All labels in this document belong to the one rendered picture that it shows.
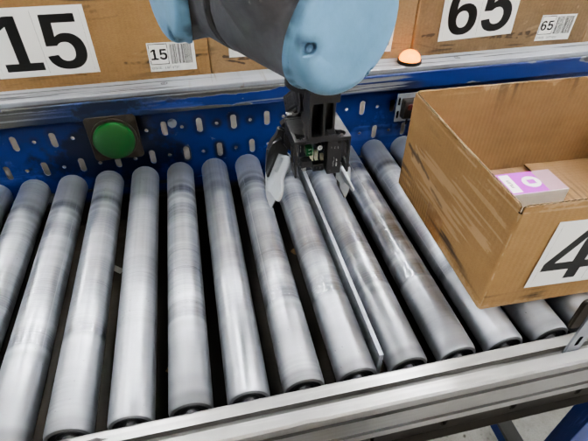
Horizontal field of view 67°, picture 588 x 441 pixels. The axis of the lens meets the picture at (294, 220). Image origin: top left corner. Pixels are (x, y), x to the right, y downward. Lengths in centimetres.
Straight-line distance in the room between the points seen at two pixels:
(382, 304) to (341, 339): 8
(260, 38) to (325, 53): 5
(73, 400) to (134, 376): 6
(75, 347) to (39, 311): 9
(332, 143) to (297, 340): 24
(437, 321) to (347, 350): 13
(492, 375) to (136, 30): 73
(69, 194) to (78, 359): 35
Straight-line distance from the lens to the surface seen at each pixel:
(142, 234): 72
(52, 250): 75
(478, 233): 59
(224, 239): 68
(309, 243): 67
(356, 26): 30
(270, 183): 63
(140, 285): 65
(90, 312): 64
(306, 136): 54
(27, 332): 65
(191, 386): 54
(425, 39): 96
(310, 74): 29
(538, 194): 78
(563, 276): 65
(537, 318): 66
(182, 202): 77
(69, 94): 85
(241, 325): 57
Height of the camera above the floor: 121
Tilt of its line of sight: 41 degrees down
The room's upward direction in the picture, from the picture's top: straight up
